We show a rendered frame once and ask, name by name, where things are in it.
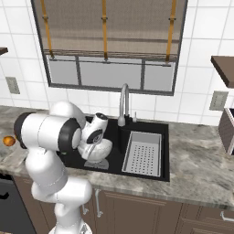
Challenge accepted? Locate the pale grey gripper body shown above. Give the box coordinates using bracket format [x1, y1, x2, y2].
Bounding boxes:
[83, 159, 110, 171]

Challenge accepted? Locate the black kitchen sink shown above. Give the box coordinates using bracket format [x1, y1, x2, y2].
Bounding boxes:
[57, 115, 171, 183]

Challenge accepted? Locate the grey perforated sink tray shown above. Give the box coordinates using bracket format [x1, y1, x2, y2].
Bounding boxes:
[121, 131, 163, 178]

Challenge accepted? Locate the brown cupboard door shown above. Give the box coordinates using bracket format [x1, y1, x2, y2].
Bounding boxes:
[12, 175, 99, 234]
[101, 189, 185, 234]

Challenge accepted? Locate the silver curved tap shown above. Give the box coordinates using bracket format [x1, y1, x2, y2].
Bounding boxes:
[117, 82, 131, 128]

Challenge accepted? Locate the orange brown round object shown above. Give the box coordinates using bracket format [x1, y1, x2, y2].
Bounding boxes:
[2, 135, 17, 147]

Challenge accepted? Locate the black dishwasher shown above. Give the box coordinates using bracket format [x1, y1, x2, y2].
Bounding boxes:
[0, 173, 38, 234]

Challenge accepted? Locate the brown drawer front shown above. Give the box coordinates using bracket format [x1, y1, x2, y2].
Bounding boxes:
[175, 203, 234, 234]

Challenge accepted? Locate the window with brown blind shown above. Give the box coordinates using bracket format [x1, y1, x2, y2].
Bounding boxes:
[30, 0, 189, 97]

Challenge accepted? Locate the silver cupboard door handle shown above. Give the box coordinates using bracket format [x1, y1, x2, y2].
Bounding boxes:
[80, 203, 90, 216]
[93, 188, 104, 219]

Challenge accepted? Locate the grey wall socket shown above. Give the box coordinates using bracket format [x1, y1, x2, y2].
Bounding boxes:
[5, 76, 21, 95]
[208, 90, 229, 112]

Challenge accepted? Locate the silver drawer handle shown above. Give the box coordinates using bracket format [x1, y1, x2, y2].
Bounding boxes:
[219, 210, 234, 223]

